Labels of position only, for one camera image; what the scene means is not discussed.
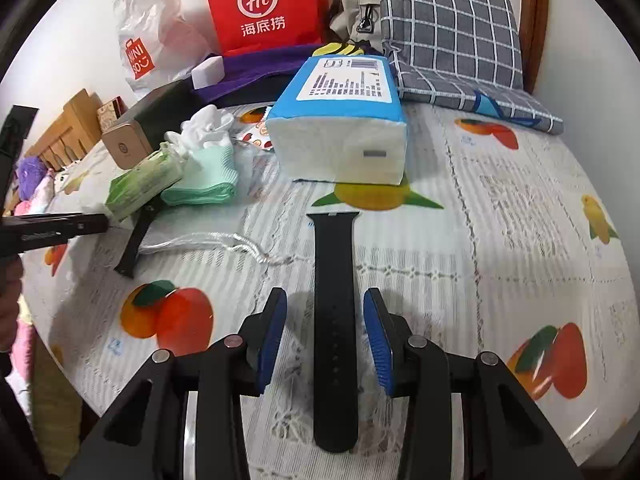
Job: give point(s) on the white plastic bag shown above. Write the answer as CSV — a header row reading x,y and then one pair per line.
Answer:
x,y
150,20

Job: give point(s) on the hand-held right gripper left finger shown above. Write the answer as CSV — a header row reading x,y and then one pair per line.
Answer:
x,y
267,355

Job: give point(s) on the mint green glove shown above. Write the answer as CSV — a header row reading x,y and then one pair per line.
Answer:
x,y
205,180

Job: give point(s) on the khaki bag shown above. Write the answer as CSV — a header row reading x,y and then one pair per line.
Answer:
x,y
350,5

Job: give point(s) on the dark cloth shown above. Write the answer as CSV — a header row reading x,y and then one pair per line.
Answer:
x,y
250,92

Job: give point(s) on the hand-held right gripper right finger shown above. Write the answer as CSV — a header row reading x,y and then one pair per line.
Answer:
x,y
377,345

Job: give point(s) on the purple plush toy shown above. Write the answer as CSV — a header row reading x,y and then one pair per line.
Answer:
x,y
30,172

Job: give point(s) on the small white block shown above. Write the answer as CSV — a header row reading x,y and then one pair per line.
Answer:
x,y
207,72

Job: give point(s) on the yellow black striped sock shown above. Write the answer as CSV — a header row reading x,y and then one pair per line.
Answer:
x,y
340,49

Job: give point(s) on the wooden headboard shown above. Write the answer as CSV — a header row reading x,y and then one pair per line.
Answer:
x,y
532,20

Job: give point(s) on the grey plaid pillow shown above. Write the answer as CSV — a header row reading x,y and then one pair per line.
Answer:
x,y
450,35

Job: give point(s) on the red paper bag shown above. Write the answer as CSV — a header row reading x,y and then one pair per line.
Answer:
x,y
265,10

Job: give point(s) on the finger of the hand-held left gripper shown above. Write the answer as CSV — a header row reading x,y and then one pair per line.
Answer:
x,y
87,223

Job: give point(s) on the black box with wooden end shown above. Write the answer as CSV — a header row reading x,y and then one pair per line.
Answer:
x,y
165,110

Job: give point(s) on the green tissue pack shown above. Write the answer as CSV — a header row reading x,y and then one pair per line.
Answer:
x,y
140,185

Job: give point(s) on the blue tissue pack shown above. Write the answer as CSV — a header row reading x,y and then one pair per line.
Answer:
x,y
335,145

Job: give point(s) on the purple cloth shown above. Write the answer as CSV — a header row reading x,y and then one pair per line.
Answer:
x,y
260,65

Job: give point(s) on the red snack packet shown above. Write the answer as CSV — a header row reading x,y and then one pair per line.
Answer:
x,y
257,137

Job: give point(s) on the small patterned box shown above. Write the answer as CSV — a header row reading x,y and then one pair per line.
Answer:
x,y
110,115

